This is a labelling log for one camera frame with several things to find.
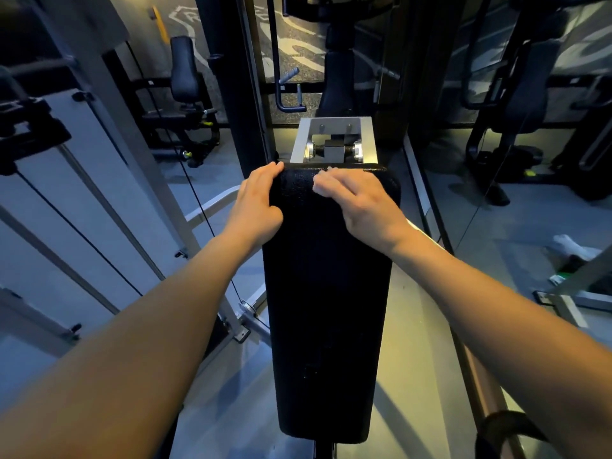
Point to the black pillar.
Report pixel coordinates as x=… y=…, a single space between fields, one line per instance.
x=234 y=90

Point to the person's right forearm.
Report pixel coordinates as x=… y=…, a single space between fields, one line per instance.
x=502 y=329

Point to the grey gym machine frame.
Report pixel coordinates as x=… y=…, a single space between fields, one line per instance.
x=330 y=125

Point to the black padded backrest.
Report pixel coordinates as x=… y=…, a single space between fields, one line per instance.
x=325 y=320

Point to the white cloth bundle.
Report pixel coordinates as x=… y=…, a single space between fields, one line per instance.
x=574 y=246

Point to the green white small packet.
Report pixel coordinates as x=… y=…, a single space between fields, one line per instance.
x=557 y=280

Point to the brown partition base rail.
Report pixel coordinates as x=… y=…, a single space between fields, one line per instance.
x=483 y=387

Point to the chrome guide rod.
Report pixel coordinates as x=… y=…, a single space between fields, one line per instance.
x=111 y=213
x=59 y=260

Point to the black seated gym machine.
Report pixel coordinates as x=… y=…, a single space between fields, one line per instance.
x=184 y=66

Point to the person's left forearm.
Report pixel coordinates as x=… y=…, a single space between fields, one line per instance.
x=119 y=358

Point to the person's left hand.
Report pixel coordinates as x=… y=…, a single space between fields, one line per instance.
x=253 y=215

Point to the black weight stack carriage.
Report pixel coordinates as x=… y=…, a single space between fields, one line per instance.
x=33 y=138

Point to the person's right hand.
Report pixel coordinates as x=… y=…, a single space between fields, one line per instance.
x=368 y=207

